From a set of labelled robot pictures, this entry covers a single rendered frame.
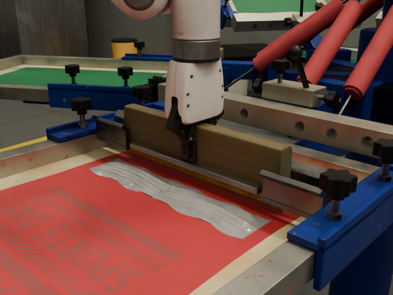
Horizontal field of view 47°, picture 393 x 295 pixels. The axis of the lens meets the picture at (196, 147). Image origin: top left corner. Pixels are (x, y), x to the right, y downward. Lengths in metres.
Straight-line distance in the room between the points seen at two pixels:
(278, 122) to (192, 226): 0.36
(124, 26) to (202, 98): 6.10
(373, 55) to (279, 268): 0.74
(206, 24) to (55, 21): 5.83
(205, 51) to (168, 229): 0.27
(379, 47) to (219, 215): 0.66
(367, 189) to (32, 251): 0.47
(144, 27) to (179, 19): 5.80
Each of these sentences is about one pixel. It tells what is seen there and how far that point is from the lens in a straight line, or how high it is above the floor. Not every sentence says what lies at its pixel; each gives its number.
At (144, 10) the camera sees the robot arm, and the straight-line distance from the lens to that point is 0.65.
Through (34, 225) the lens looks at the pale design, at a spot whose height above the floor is 0.96.
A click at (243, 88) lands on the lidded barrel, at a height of 0.20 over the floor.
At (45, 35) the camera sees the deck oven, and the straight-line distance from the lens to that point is 6.41.
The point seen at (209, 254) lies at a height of 0.96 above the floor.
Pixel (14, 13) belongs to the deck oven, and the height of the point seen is 0.92.
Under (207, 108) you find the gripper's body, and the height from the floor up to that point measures 1.09.
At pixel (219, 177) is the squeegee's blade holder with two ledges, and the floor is 0.99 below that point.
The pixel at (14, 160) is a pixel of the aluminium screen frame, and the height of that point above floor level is 0.98.
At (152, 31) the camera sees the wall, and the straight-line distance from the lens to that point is 6.39.
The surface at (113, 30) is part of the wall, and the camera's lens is 6.98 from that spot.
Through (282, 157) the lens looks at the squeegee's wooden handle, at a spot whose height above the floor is 1.05.
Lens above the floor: 1.28
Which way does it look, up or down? 20 degrees down
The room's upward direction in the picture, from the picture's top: straight up
